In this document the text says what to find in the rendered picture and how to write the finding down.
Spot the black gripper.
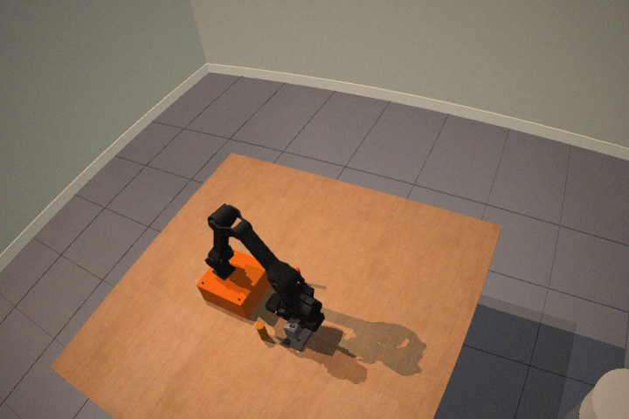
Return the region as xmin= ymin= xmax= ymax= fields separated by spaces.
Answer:
xmin=265 ymin=292 xmax=325 ymax=332

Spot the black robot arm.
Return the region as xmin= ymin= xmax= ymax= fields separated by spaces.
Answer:
xmin=205 ymin=203 xmax=322 ymax=319

